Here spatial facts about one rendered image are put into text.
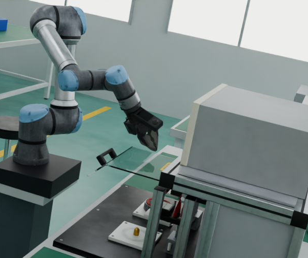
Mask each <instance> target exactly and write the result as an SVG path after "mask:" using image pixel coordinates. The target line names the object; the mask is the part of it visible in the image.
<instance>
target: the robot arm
mask: <svg viewBox="0 0 308 258"><path fill-rule="evenodd" d="M30 29H31V32H32V34H33V35H34V37H35V38H36V39H38V40H39V41H40V42H41V44H42V45H43V47H44V49H45V50H46V52H47V54H48V55H49V57H50V59H51V61H52V62H53V64H54V66H55V85H54V99H53V100H52V101H51V102H50V108H48V106H47V105H45V104H30V105H26V106H24V107H23V108H22V109H21V110H20V115H19V129H18V143H17V145H16V147H15V150H14V152H13V160H14V161H15V162H16V163H19V164H22V165H30V166H36V165H43V164H46V163H48V162H49V152H48V148H47V144H46V140H47V136H48V135H60V134H70V133H75V132H77V131H78V130H79V129H80V127H81V124H82V121H83V114H82V111H81V109H80V107H78V103H77V102H76V101H75V100H74V96H75V91H96V90H106V91H111V92H113V93H114V95H115V97H116V99H117V100H118V102H119V105H120V108H121V110H123V111H124V113H125V114H126V116H127V118H126V121H125V122H124V125H125V127H126V129H127V131H128V133H129V134H133V135H137V138H138V140H139V142H140V143H141V144H142V145H144V146H146V147H147V148H149V149H150V150H152V151H157V149H158V129H160V128H161V127H162V126H163V121H162V120H160V119H159V118H157V117H156V116H154V115H153V114H151V113H150V112H148V111H147V110H145V109H144V108H142V107H141V102H140V99H139V97H138V94H137V92H136V91H135V89H134V87H133V85H132V83H131V80H130V78H129V75H128V73H127V72H126V70H125V69H124V67H123V66H122V65H117V66H113V67H111V68H109V69H108V70H106V69H97V70H81V69H80V67H79V66H78V64H77V63H76V48H77V43H78V42H79V41H80V38H81V35H83V34H85V32H86V29H87V19H86V16H85V14H84V12H83V10H82V9H81V8H79V7H74V6H59V5H42V6H40V7H38V8H37V9H36V10H35V11H34V12H33V13H32V15H31V18H30ZM147 132H148V133H147ZM146 133H147V134H146Z"/></svg>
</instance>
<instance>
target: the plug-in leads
mask: <svg viewBox="0 0 308 258"><path fill-rule="evenodd" d="M181 196H182V194H181ZM181 196H180V198H179V202H178V204H177V206H176V208H175V211H174V214H173V216H172V217H173V218H176V217H177V215H178V214H180V213H181V216H182V211H183V208H182V211H181V212H180V209H181V202H180V201H181ZM183 206H184V205H183ZM181 216H180V218H181Z"/></svg>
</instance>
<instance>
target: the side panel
mask: <svg viewBox="0 0 308 258"><path fill-rule="evenodd" d="M305 231H306V230H305V229H301V228H298V227H295V226H291V225H289V224H285V223H282V222H278V221H275V220H271V219H268V218H265V217H261V216H258V215H255V214H252V213H249V212H245V211H242V210H239V209H235V208H231V207H228V206H225V205H221V204H218V203H215V202H211V201H210V203H209V208H208V213H207V217H206V222H205V225H204V229H203V234H202V238H201V242H200V247H199V252H198V256H197V258H298V256H299V252H300V249H301V245H302V242H303V238H304V234H305Z"/></svg>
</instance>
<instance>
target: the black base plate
mask: <svg viewBox="0 0 308 258"><path fill-rule="evenodd" d="M152 197H153V192H149V191H146V190H143V189H140V188H136V187H133V186H130V185H126V184H123V185H122V186H121V187H120V188H118V189H117V190H116V191H115V192H113V193H112V194H111V195H109V196H108V197H107V198H106V199H104V200H103V201H102V202H101V203H99V204H98V205H97V206H96V207H94V208H93V209H92V210H91V211H89V212H88V213H87V214H86V215H85V216H83V217H82V218H81V219H80V220H78V221H77V222H76V223H75V224H73V225H72V226H71V227H70V228H68V229H67V230H66V231H65V232H63V233H62V234H61V235H60V236H58V237H57V238H56V239H55V240H54V241H53V247H56V248H59V249H62V250H65V251H68V252H71V253H74V254H77V255H80V256H83V257H86V258H140V257H141V252H142V250H139V249H136V248H133V247H130V246H127V245H124V244H121V243H118V242H115V241H112V240H109V239H108V236H109V235H110V234H111V233H112V232H113V231H114V230H115V229H116V228H117V227H118V226H119V225H120V224H122V223H123V222H124V221H126V222H129V223H132V224H135V225H138V226H141V227H145V228H146V227H147V223H148V220H146V219H143V218H140V217H137V216H134V215H133V212H134V211H135V210H136V209H137V208H138V207H139V206H140V205H141V204H142V203H143V202H144V201H145V200H146V199H148V198H152ZM164 200H167V201H169V202H170V203H171V204H174V201H176V206H177V204H178V202H179V201H178V200H175V199H172V198H169V197H164ZM176 206H175V207H176ZM198 210H201V211H203V214H204V210H205V208H202V207H198ZM203 214H202V218H201V223H200V225H199V226H198V228H197V229H196V230H193V229H190V233H189V238H188V243H187V247H186V252H185V255H184V258H194V255H195V250H196V246H197V241H198V237H199V233H200V228H201V224H202V219H203ZM176 226H177V225H176V224H173V226H166V225H163V224H159V225H158V231H157V232H161V233H162V236H161V237H160V239H159V240H158V241H157V242H156V244H155V246H154V251H153V256H152V258H173V255H171V254H168V253H165V247H166V242H167V238H168V237H169V235H170V234H171V233H172V232H173V230H174V231H176Z"/></svg>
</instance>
